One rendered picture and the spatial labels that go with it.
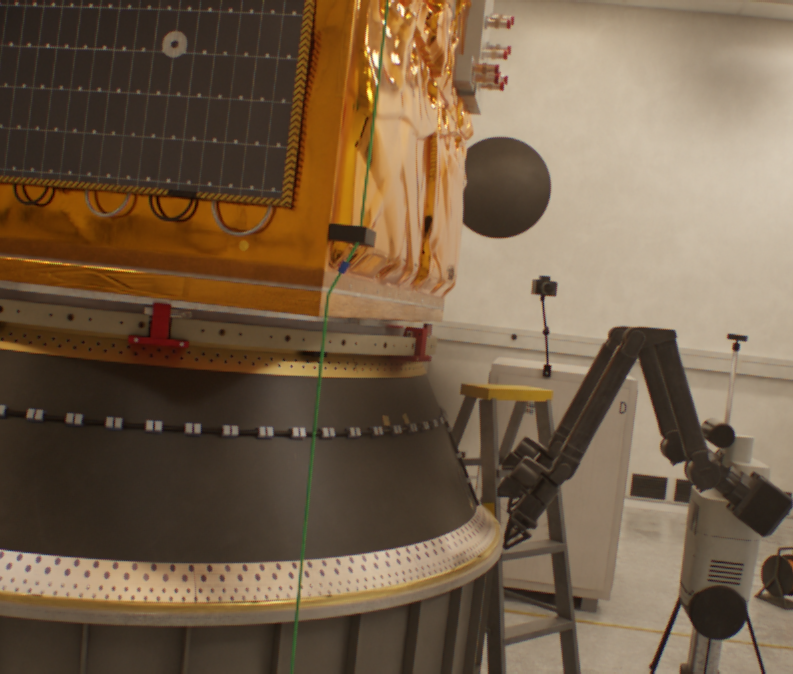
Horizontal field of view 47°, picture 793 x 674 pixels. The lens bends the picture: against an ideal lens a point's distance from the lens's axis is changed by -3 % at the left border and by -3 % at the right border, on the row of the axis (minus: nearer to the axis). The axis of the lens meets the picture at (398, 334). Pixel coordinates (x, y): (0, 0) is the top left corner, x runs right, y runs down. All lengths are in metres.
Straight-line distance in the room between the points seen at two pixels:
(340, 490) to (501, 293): 7.87
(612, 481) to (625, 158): 4.86
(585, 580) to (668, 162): 5.30
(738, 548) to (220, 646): 1.41
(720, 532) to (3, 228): 1.92
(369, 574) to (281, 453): 0.33
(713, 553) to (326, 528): 1.11
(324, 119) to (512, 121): 8.41
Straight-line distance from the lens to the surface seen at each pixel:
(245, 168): 1.71
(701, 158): 10.17
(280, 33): 1.75
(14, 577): 1.91
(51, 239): 1.91
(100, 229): 1.85
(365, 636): 2.12
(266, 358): 2.10
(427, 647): 2.33
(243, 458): 2.00
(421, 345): 2.43
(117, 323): 2.00
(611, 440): 5.93
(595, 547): 6.05
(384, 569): 2.11
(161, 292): 1.79
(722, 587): 2.69
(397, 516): 2.21
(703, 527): 2.64
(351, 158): 1.75
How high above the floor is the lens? 1.78
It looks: 2 degrees down
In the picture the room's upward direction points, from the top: 6 degrees clockwise
